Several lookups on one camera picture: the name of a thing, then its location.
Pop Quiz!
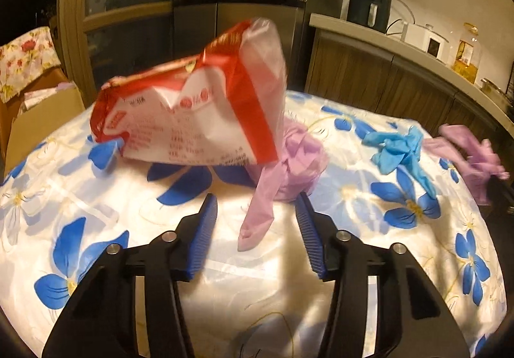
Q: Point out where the white power cable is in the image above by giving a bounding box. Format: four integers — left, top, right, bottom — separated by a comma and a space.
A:
387, 0, 414, 36

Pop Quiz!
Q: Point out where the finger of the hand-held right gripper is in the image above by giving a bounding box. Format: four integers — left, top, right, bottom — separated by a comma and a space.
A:
488, 175, 514, 216

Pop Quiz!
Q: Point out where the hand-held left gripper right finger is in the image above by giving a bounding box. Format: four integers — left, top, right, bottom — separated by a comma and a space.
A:
295, 193, 471, 358

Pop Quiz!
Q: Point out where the blue rubber glove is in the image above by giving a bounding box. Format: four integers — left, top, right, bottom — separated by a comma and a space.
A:
361, 127, 437, 200

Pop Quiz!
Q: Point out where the wooden kitchen counter cabinet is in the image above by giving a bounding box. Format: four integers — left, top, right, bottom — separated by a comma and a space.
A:
305, 13, 514, 150

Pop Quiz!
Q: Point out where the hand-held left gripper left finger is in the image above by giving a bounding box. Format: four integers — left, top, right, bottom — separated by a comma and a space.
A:
42, 193, 219, 358

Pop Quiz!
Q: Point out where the red floral cloth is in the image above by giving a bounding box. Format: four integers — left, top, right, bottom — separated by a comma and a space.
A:
0, 26, 61, 104

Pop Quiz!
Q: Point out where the blue floral tablecloth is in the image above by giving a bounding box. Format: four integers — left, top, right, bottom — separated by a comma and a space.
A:
0, 91, 508, 358

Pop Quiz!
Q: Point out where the white rice cooker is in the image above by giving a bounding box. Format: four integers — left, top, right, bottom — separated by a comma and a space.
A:
397, 21, 449, 62

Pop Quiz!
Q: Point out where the black air fryer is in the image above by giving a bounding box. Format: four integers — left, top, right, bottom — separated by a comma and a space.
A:
346, 0, 394, 30

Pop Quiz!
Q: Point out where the purple rubber glove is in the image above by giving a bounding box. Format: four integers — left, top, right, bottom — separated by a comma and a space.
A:
237, 117, 330, 253
423, 124, 506, 206

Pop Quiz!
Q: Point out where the cardboard box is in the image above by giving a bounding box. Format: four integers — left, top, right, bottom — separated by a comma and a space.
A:
0, 65, 87, 176

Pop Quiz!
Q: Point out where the wooden glass door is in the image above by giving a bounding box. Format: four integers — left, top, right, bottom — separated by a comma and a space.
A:
58, 0, 177, 110

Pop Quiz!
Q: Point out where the red and white plastic wrapper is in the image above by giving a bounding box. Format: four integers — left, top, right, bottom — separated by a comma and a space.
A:
89, 17, 288, 166

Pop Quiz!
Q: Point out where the cooking oil bottle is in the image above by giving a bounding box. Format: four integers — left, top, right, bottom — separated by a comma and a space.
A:
452, 22, 483, 83

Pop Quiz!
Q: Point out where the steel bowl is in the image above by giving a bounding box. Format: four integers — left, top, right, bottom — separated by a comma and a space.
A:
480, 77, 508, 102

